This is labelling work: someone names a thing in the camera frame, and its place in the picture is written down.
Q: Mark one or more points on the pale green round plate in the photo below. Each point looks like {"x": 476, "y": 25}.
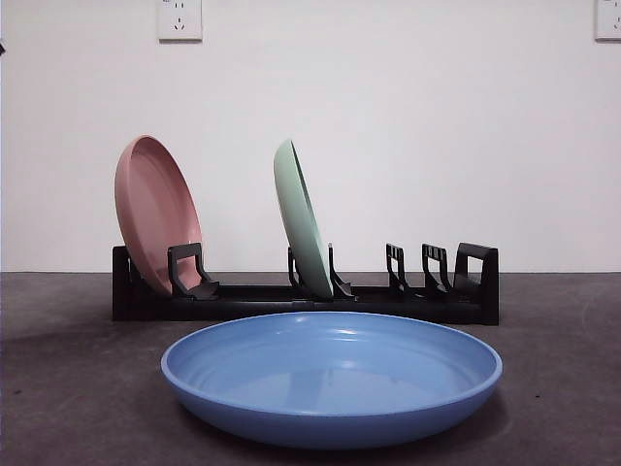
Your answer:
{"x": 301, "y": 218}

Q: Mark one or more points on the pink round plate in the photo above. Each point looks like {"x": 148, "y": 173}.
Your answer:
{"x": 155, "y": 213}

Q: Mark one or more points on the blue round plate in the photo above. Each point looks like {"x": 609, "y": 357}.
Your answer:
{"x": 330, "y": 422}

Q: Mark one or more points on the black plastic plate rack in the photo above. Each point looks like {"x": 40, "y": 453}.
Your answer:
{"x": 145, "y": 306}

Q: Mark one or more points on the white wall socket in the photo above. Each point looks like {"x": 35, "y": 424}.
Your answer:
{"x": 609, "y": 19}
{"x": 180, "y": 22}

